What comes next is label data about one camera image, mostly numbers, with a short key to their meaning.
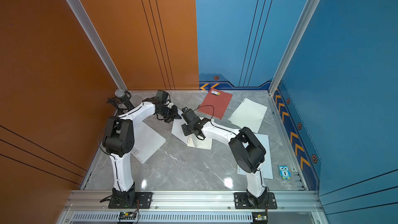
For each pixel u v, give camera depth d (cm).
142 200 74
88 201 166
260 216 71
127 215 71
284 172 81
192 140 90
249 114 107
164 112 83
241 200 72
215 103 113
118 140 54
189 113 71
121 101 92
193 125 69
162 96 81
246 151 50
